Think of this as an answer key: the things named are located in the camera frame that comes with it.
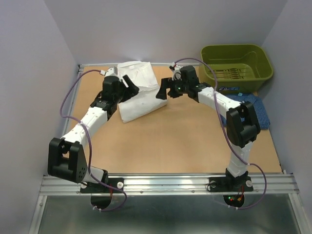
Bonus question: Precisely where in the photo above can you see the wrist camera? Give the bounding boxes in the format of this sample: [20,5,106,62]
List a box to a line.
[104,66,119,78]
[180,65,198,82]

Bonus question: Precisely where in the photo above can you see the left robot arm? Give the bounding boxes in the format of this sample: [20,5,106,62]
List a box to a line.
[48,75,139,192]

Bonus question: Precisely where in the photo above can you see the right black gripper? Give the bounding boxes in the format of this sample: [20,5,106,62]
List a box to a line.
[156,76,189,99]

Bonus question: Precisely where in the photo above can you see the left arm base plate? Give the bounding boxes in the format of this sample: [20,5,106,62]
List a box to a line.
[79,177,125,195]

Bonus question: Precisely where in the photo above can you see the aluminium side rail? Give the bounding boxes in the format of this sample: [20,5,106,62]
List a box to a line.
[50,64,85,175]

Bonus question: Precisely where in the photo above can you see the green plastic tub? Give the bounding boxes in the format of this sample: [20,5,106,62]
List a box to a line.
[199,44,273,94]

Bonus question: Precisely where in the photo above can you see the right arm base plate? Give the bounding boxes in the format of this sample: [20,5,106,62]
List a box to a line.
[206,176,254,193]

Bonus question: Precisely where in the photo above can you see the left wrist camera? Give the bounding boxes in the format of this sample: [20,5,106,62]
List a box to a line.
[104,66,119,78]

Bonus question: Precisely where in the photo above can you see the aluminium front rail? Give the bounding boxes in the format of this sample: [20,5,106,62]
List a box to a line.
[39,173,299,196]

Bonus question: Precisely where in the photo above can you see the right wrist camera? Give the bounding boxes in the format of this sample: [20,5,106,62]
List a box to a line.
[180,65,198,82]

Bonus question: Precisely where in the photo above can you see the white long sleeve shirt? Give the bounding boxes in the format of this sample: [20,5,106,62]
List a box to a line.
[117,61,167,123]

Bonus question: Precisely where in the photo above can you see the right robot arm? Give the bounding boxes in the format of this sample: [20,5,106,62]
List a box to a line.
[156,78,260,190]

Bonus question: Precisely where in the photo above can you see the blue checked shirt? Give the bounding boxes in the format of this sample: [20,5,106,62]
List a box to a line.
[226,93,270,130]

